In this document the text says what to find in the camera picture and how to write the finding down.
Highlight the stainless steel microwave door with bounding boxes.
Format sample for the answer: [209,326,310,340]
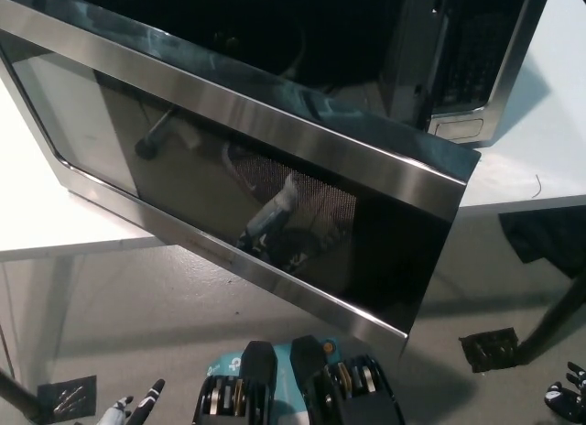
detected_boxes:
[0,0,482,358]

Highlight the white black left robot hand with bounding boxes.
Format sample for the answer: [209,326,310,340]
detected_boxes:
[98,377,167,425]

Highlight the black floor tape patch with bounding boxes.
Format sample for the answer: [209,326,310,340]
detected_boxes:
[36,374,99,420]
[458,326,521,375]

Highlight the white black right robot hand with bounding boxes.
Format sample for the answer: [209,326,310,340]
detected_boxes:
[542,361,586,425]

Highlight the black table leg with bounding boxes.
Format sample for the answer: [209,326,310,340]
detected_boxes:
[516,267,586,367]
[0,364,43,422]

